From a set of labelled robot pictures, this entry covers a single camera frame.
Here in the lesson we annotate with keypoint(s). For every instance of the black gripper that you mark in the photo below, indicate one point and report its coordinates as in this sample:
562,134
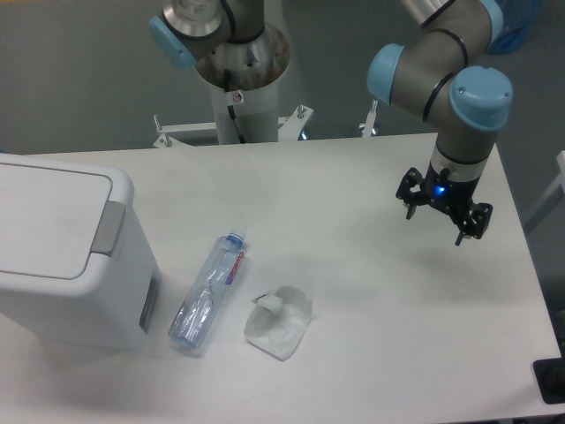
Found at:
447,196

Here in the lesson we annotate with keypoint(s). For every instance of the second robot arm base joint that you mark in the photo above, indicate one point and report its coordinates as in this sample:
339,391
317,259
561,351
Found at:
187,31

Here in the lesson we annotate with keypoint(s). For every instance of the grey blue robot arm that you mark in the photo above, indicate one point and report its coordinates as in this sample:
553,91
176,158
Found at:
436,81

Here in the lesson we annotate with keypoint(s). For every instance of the white trash can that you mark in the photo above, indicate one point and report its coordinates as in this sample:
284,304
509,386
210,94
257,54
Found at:
76,265

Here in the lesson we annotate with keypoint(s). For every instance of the black device at table edge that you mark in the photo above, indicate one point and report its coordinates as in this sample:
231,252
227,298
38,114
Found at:
550,377

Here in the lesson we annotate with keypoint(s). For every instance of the crumpled white plastic bag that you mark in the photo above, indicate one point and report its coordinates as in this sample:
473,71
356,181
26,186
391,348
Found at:
278,321

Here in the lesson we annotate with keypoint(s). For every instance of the crushed clear plastic bottle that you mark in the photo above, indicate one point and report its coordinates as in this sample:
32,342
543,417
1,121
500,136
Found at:
196,315

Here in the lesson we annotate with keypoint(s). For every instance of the white frame at right edge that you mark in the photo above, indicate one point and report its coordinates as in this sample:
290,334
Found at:
548,200

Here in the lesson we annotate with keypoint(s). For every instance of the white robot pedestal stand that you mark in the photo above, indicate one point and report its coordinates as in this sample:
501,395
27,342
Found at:
243,82

